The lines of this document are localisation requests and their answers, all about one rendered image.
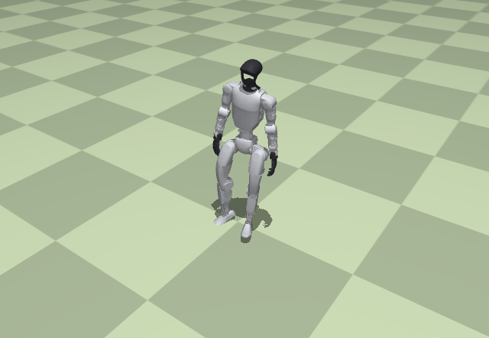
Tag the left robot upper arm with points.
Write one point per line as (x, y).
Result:
(269, 103)

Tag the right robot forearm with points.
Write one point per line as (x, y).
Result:
(220, 124)

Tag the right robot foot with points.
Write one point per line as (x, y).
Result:
(223, 219)

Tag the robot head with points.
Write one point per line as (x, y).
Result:
(253, 68)

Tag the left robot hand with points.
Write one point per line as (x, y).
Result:
(273, 163)

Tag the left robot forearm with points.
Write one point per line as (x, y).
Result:
(272, 141)

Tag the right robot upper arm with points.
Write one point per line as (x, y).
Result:
(226, 99)

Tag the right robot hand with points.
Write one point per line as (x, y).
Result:
(216, 143)

